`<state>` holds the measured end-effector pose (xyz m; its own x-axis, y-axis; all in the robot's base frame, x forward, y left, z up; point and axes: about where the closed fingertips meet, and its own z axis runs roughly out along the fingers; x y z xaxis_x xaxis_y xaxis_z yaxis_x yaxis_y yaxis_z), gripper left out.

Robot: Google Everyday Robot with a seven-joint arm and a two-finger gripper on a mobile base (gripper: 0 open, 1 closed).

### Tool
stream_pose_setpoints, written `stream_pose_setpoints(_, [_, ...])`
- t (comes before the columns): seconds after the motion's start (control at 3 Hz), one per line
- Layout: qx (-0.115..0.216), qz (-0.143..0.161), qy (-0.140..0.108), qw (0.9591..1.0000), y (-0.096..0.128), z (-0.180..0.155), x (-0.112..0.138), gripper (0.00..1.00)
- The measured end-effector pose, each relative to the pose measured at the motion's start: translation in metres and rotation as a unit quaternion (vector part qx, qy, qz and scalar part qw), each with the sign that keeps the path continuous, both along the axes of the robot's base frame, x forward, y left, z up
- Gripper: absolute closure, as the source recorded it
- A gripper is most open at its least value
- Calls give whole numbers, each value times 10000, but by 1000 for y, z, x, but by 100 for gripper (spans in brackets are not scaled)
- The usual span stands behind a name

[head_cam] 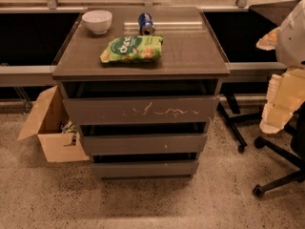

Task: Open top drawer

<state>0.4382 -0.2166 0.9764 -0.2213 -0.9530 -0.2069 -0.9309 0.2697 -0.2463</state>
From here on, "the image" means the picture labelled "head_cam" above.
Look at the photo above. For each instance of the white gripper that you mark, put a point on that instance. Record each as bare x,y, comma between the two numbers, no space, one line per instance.
292,40

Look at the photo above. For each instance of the grey top drawer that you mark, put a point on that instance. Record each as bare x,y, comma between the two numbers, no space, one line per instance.
140,110

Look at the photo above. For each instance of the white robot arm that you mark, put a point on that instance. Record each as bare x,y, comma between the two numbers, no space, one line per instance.
290,45

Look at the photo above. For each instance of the dark side table top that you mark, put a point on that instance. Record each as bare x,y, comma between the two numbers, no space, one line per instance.
275,12

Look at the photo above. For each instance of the grey middle drawer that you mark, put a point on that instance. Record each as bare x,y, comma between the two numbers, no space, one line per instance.
142,144

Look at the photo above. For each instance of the grey drawer cabinet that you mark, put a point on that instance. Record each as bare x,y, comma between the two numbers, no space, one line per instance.
191,64

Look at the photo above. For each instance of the open cardboard box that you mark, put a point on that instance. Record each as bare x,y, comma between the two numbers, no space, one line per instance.
47,120

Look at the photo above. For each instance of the black desk leg stand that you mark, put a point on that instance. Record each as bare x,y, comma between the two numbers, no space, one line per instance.
237,118

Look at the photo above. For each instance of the blue soda can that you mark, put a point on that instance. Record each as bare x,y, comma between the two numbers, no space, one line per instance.
146,25

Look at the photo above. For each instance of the green chip bag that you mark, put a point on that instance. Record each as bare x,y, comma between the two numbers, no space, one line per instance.
133,49

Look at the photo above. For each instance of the white ceramic bowl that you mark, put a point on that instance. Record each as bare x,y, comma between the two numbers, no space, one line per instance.
97,21

